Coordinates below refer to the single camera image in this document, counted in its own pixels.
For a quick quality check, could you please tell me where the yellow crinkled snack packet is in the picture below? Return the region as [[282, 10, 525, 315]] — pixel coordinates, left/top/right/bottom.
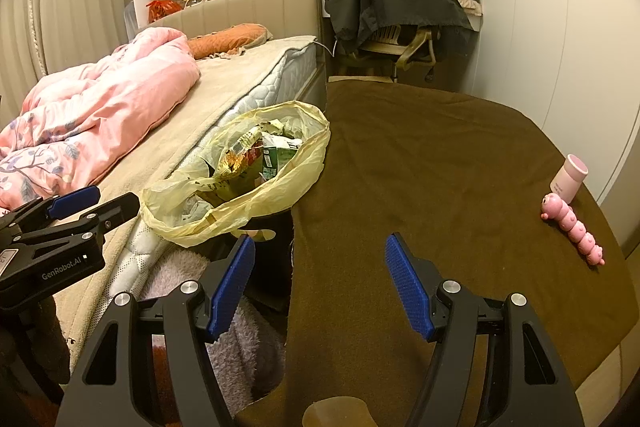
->
[[215, 119, 281, 180]]

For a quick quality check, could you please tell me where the beige pleated curtain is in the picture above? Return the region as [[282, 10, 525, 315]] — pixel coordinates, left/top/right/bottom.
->
[[0, 0, 133, 118]]

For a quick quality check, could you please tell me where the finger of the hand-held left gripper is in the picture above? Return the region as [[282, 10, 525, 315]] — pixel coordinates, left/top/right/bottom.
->
[[0, 186, 101, 235], [15, 193, 141, 253]]

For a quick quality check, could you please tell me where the green white drink carton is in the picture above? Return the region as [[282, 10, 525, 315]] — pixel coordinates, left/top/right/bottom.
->
[[260, 137, 303, 182]]

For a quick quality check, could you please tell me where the yellow plastic bin liner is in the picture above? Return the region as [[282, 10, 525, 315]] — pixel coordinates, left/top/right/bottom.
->
[[141, 101, 332, 249]]

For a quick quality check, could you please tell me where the white quilted mattress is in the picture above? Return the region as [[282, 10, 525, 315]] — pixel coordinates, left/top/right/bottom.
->
[[107, 39, 321, 323]]

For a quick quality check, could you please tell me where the orange pillow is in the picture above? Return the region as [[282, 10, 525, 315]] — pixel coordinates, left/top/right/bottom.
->
[[187, 23, 273, 60]]

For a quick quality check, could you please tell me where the pink caterpillar toy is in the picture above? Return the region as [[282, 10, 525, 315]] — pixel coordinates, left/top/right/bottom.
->
[[540, 193, 606, 267]]

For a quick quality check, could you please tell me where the small red plastic bag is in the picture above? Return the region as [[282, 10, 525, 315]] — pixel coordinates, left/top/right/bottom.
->
[[146, 0, 183, 24]]

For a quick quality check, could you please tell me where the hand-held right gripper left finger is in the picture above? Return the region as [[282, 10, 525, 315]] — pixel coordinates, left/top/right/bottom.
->
[[55, 234, 257, 427]]

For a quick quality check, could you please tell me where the purple fluffy towel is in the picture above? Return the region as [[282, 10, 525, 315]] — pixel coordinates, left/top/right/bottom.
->
[[140, 252, 288, 403]]

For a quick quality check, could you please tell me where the black trash bin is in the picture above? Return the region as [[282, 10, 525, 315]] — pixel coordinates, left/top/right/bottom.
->
[[245, 217, 296, 305]]

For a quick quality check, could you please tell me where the pink tumbler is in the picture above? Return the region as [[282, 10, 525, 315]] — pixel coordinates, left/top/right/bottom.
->
[[550, 153, 589, 202]]

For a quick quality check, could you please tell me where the bed with beige sheet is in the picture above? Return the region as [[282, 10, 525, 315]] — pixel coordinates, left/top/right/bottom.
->
[[52, 34, 316, 358]]

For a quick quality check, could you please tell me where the brown tablecloth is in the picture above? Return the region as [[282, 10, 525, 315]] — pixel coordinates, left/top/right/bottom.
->
[[235, 79, 628, 427]]

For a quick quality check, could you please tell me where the beige office chair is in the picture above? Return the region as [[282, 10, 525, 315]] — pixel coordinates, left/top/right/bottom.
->
[[335, 24, 441, 82]]

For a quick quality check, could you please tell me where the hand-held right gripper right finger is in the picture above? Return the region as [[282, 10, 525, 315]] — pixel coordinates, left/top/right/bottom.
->
[[384, 232, 586, 427]]

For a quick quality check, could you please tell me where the tan round object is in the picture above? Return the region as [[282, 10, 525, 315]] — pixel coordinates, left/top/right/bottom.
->
[[302, 397, 376, 427]]

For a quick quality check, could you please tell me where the pink floral quilt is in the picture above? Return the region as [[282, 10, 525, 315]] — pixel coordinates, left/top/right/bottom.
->
[[0, 27, 201, 210]]

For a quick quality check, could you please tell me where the beige upholstered bed frame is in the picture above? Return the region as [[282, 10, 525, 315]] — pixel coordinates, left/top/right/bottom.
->
[[135, 0, 328, 108]]

